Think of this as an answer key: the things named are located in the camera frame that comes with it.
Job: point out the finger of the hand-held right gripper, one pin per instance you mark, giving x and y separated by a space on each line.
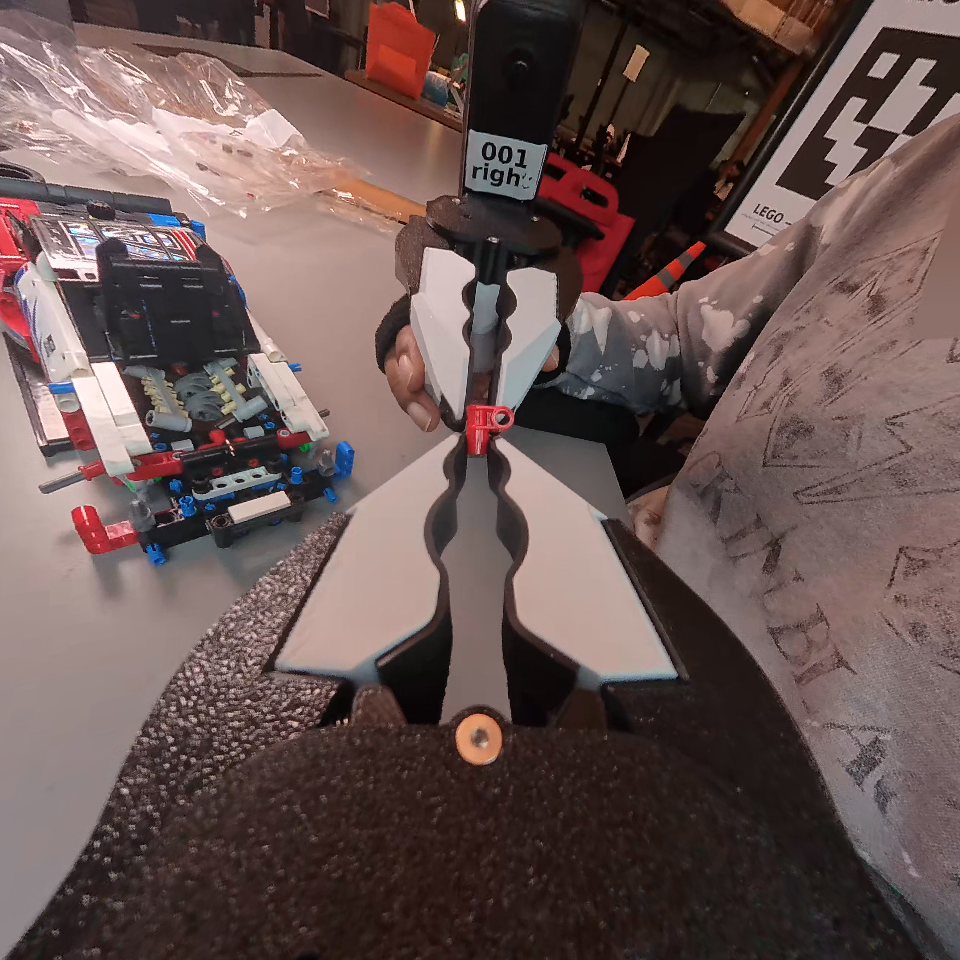
536 322
442 315

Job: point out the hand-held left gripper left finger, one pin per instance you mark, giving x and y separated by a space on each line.
375 592

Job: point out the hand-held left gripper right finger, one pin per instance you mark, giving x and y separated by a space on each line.
585 592

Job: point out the red brick connector piece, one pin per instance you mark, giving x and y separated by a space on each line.
476 431

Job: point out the toy brick race car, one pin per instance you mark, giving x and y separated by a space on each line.
165 315

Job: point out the person's right forearm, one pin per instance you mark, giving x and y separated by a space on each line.
660 352

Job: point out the grey desk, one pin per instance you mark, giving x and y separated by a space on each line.
90 637

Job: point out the person's right hand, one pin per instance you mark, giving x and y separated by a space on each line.
409 382

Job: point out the orange plastic bin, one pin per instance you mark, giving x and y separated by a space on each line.
401 49

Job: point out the red plastic object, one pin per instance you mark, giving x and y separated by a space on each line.
592 217

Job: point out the orange traffic cone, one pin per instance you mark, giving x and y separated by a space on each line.
667 274

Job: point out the person's grey patterned sweatshirt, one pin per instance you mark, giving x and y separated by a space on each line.
825 525

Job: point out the clear plastic bags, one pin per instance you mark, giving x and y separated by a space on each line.
187 127

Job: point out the black white marker sign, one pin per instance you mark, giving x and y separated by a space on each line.
885 90

